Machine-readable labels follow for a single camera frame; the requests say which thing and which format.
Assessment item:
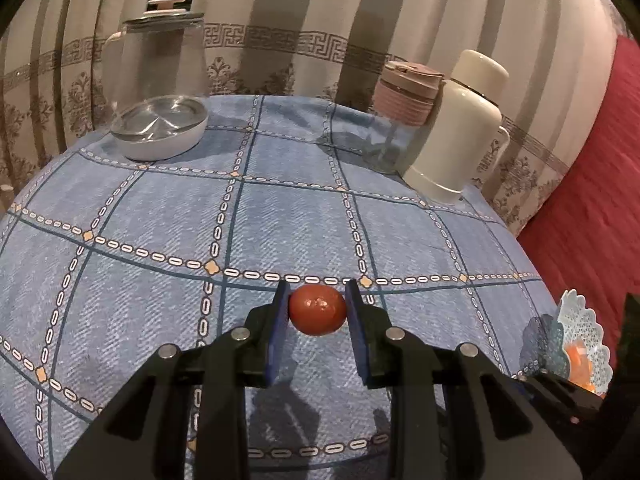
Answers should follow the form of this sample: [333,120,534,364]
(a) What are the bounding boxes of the red quilted blanket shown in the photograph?
[515,35,640,356]

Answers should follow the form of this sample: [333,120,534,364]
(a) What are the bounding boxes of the blue checked tablecloth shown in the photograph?
[0,94,566,480]

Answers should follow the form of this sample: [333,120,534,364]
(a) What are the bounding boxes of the light blue plastic basket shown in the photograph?
[520,289,614,393]

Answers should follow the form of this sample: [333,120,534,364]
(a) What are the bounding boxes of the glass kettle with white base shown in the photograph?
[101,0,210,162]

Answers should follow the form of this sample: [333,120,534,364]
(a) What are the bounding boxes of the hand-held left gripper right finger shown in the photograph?
[344,279,586,480]

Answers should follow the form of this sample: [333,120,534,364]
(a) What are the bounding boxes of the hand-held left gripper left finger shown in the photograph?
[52,279,292,480]

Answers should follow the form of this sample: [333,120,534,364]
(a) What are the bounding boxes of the glass bottle with pink lid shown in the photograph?
[367,60,446,173]

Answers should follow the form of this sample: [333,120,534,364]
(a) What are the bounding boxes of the beige patterned curtain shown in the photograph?
[0,0,621,241]

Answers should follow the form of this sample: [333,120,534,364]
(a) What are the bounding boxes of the small red tomato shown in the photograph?
[288,285,348,337]

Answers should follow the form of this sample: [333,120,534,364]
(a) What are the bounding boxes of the cream thermos flask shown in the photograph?
[402,49,512,205]

